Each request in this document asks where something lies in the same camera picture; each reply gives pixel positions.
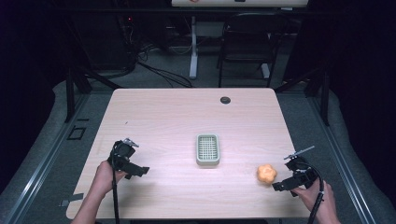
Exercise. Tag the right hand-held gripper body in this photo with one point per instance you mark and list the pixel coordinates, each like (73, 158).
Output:
(301, 171)

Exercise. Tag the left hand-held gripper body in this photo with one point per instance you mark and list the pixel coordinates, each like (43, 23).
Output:
(122, 155)

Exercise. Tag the orange flower-shaped soap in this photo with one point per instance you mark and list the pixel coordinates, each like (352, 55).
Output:
(266, 173)

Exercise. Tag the small white mesh basket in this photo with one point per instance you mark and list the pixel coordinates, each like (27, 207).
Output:
(207, 150)

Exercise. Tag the person's left hand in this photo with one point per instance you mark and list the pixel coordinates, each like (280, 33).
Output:
(104, 179)

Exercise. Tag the person's right hand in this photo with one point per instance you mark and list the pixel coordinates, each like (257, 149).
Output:
(319, 200)

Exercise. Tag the black tape square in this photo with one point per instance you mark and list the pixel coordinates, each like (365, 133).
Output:
(77, 132)

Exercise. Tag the black metal stand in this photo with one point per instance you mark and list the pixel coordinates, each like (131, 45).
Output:
(77, 90)
(311, 90)

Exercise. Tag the black table grommet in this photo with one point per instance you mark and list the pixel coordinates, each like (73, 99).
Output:
(225, 100)

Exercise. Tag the black folding chair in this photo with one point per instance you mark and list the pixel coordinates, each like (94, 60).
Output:
(247, 46)

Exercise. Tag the white desk with legs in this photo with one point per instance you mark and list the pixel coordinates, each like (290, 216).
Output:
(218, 18)

